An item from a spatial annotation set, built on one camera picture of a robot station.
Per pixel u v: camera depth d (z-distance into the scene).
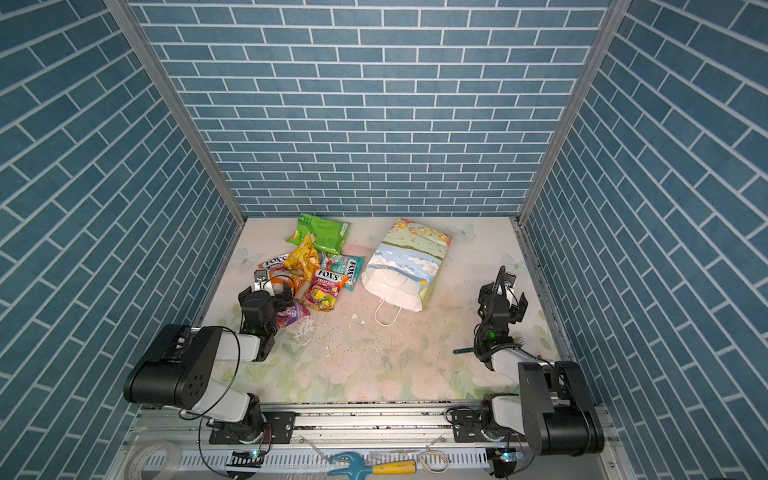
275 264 1.02
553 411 0.43
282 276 0.81
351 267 1.02
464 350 0.87
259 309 0.70
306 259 0.99
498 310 0.65
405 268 0.91
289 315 0.89
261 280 0.78
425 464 0.68
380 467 0.67
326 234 1.08
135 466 0.67
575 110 0.89
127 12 0.70
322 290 0.94
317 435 0.74
